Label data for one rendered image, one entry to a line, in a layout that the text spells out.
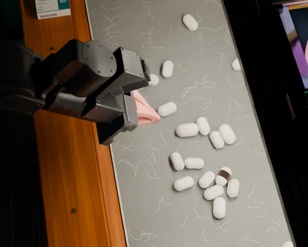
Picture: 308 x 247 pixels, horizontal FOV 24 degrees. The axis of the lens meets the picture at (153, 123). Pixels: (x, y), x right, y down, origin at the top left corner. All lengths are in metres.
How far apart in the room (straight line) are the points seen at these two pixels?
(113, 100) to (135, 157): 0.18
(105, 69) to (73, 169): 0.25
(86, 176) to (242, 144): 0.27
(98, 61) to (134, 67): 0.06
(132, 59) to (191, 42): 0.33
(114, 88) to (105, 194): 0.21
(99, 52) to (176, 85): 0.32
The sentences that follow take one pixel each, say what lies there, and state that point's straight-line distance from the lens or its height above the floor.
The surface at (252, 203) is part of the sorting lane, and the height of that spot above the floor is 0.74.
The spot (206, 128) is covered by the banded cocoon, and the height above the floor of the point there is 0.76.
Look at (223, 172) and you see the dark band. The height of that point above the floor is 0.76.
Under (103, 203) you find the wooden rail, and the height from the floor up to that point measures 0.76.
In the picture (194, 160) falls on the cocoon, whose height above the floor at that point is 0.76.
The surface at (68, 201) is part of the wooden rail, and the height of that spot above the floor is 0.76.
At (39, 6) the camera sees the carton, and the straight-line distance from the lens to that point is 1.31.
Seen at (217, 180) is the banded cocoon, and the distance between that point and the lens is 1.15.
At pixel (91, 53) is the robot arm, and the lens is 0.95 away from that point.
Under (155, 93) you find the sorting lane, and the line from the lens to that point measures 1.24.
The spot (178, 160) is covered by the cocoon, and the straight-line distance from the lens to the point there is 1.16.
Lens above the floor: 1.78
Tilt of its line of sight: 60 degrees down
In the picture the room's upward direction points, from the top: straight up
